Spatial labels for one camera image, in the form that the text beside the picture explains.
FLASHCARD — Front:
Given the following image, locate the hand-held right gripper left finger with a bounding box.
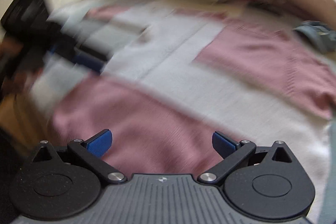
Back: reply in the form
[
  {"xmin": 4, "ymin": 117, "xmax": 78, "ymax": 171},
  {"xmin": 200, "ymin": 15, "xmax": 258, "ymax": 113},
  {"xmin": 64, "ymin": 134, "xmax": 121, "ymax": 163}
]
[{"xmin": 31, "ymin": 129, "xmax": 128, "ymax": 186}]

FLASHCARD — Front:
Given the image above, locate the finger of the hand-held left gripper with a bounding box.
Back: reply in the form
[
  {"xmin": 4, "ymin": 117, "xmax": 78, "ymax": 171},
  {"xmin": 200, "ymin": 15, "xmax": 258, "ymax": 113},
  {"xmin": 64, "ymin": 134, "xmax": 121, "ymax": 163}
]
[{"xmin": 51, "ymin": 45, "xmax": 106, "ymax": 74}]

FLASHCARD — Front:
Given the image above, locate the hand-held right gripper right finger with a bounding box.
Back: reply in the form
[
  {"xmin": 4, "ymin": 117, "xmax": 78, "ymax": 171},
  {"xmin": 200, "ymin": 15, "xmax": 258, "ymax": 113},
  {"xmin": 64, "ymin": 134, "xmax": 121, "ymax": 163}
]
[{"xmin": 197, "ymin": 131, "xmax": 295, "ymax": 186}]

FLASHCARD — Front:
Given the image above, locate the pink and white sweater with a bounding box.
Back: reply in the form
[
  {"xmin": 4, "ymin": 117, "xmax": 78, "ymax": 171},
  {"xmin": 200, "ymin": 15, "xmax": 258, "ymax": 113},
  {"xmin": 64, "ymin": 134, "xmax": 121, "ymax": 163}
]
[{"xmin": 31, "ymin": 0, "xmax": 336, "ymax": 178}]

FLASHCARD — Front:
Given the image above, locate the person's left hand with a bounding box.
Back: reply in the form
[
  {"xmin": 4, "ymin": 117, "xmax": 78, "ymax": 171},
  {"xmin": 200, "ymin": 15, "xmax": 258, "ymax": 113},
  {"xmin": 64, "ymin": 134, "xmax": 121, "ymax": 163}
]
[{"xmin": 0, "ymin": 38, "xmax": 24, "ymax": 56}]

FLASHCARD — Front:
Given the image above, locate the blue cap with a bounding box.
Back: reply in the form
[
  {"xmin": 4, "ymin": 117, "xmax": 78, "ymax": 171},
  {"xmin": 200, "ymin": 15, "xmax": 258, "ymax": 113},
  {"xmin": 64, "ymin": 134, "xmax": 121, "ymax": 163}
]
[{"xmin": 292, "ymin": 20, "xmax": 336, "ymax": 54}]

